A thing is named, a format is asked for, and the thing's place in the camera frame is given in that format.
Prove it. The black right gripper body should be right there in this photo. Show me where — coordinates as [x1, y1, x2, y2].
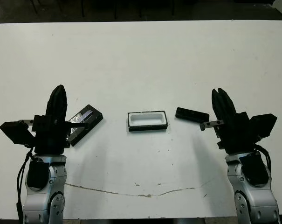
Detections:
[199, 112, 261, 154]

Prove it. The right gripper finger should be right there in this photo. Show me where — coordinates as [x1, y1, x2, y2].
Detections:
[218, 87, 237, 122]
[211, 88, 223, 122]

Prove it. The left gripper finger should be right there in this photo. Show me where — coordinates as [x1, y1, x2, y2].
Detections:
[58, 84, 69, 122]
[47, 85, 60, 117]

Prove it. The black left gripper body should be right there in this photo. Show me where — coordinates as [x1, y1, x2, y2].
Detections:
[19, 114, 88, 154]

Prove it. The slim black camera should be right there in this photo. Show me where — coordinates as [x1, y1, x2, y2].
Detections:
[175, 106, 210, 122]

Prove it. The black box lid silver print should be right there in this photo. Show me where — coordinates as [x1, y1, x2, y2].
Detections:
[66, 104, 104, 147]

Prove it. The black box white insert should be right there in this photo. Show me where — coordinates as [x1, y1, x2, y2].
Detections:
[126, 110, 168, 133]

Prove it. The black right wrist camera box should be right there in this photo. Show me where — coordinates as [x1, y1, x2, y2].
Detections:
[249, 113, 278, 140]

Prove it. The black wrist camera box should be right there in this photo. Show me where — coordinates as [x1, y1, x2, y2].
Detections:
[249, 113, 278, 140]
[0, 121, 36, 145]

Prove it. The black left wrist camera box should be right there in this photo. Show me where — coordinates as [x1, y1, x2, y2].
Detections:
[0, 121, 36, 145]

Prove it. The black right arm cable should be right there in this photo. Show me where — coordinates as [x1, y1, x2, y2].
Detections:
[254, 143, 272, 173]

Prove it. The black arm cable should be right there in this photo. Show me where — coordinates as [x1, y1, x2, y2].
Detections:
[14, 149, 36, 224]
[254, 143, 272, 173]

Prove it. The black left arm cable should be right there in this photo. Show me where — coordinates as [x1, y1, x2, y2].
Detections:
[14, 149, 36, 224]

